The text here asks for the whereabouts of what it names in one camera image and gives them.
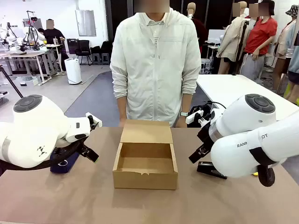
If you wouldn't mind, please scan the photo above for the black stapler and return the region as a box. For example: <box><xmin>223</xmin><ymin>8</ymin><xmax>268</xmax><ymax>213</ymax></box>
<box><xmin>197</xmin><ymin>161</ymin><xmax>228</xmax><ymax>180</ymax></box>

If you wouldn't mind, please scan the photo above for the bystander in red shirt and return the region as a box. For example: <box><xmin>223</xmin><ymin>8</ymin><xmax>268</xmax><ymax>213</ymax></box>
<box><xmin>241</xmin><ymin>0</ymin><xmax>278</xmax><ymax>81</ymax></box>

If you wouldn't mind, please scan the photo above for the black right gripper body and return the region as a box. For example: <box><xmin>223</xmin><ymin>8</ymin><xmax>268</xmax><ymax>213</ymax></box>
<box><xmin>197</xmin><ymin>121</ymin><xmax>217</xmax><ymax>150</ymax></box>

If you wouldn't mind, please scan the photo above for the brown cardboard box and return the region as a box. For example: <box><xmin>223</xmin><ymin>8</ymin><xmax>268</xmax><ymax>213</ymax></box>
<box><xmin>112</xmin><ymin>119</ymin><xmax>179</xmax><ymax>190</ymax></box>

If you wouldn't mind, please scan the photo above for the person's left hand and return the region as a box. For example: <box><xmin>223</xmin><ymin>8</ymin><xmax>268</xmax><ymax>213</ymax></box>
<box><xmin>175</xmin><ymin>115</ymin><xmax>188</xmax><ymax>128</ymax></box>

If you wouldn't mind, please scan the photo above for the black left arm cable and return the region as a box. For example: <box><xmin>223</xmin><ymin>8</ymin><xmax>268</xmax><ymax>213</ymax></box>
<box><xmin>0</xmin><ymin>141</ymin><xmax>82</xmax><ymax>172</ymax></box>

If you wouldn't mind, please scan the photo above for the black tripod leg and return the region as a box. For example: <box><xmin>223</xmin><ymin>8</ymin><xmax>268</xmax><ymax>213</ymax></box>
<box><xmin>0</xmin><ymin>65</ymin><xmax>24</xmax><ymax>99</ymax></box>

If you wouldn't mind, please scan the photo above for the white table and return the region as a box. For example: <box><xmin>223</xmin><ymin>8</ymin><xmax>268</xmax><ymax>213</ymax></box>
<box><xmin>196</xmin><ymin>74</ymin><xmax>299</xmax><ymax>118</ymax></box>

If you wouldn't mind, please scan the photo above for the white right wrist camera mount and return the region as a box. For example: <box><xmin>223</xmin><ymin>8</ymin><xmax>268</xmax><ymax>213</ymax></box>
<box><xmin>185</xmin><ymin>111</ymin><xmax>204</xmax><ymax>125</ymax></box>

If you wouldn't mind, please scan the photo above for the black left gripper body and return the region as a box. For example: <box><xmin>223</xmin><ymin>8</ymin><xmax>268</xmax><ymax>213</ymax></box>
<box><xmin>75</xmin><ymin>140</ymin><xmax>89</xmax><ymax>155</ymax></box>

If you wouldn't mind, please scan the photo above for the person's left forearm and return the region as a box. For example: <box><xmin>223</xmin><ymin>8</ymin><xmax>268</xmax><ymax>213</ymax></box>
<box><xmin>180</xmin><ymin>92</ymin><xmax>193</xmax><ymax>113</ymax></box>

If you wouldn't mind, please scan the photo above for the person torso in white jacket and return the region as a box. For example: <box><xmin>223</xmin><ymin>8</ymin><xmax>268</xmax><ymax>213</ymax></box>
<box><xmin>109</xmin><ymin>6</ymin><xmax>202</xmax><ymax>128</ymax></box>

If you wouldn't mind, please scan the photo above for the person's right forearm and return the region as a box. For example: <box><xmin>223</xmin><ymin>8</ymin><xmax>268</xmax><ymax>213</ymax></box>
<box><xmin>116</xmin><ymin>97</ymin><xmax>128</xmax><ymax>119</ymax></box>

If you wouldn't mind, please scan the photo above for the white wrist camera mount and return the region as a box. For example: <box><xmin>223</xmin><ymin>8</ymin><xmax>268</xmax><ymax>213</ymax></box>
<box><xmin>185</xmin><ymin>111</ymin><xmax>204</xmax><ymax>125</ymax></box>
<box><xmin>85</xmin><ymin>112</ymin><xmax>103</xmax><ymax>129</ymax></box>

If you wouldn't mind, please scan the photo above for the mannequin in dark clothing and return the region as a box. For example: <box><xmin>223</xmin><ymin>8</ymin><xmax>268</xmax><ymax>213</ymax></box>
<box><xmin>186</xmin><ymin>2</ymin><xmax>209</xmax><ymax>55</ymax></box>

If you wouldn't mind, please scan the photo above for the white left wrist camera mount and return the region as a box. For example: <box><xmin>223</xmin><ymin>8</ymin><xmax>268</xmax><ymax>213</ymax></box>
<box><xmin>85</xmin><ymin>112</ymin><xmax>103</xmax><ymax>129</ymax></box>

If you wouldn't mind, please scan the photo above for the white air purifier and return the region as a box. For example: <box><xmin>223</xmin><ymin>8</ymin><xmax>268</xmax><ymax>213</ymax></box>
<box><xmin>64</xmin><ymin>58</ymin><xmax>83</xmax><ymax>85</ymax></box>

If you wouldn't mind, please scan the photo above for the black office chair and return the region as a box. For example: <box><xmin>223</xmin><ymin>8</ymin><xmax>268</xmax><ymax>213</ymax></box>
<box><xmin>75</xmin><ymin>40</ymin><xmax>93</xmax><ymax>66</ymax></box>

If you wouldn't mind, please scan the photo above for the white wall panel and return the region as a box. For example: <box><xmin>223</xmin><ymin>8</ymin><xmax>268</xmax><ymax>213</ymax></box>
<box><xmin>75</xmin><ymin>9</ymin><xmax>97</xmax><ymax>37</ymax></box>

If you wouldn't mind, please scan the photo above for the navy blue zipper pouch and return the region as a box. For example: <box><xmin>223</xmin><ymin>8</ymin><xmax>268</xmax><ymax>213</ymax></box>
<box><xmin>50</xmin><ymin>149</ymin><xmax>80</xmax><ymax>174</ymax></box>

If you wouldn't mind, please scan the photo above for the mannequin in beige coat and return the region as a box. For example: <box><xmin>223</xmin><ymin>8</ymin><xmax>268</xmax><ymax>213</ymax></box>
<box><xmin>215</xmin><ymin>1</ymin><xmax>249</xmax><ymax>76</ymax></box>

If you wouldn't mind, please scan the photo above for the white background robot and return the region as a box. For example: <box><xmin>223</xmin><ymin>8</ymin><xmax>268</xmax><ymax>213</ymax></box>
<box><xmin>21</xmin><ymin>10</ymin><xmax>47</xmax><ymax>51</ymax></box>

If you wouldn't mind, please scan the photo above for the mannequin with bucket hat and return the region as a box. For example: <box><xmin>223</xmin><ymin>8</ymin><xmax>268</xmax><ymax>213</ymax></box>
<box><xmin>271</xmin><ymin>4</ymin><xmax>299</xmax><ymax>94</ymax></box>

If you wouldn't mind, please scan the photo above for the white-legged workbench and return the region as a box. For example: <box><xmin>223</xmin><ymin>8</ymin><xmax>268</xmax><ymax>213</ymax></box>
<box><xmin>0</xmin><ymin>44</ymin><xmax>64</xmax><ymax>86</ymax></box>

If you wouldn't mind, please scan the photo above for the bystander in black shirt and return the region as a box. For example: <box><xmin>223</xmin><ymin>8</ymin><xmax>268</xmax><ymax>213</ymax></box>
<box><xmin>38</xmin><ymin>19</ymin><xmax>70</xmax><ymax>59</ymax></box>

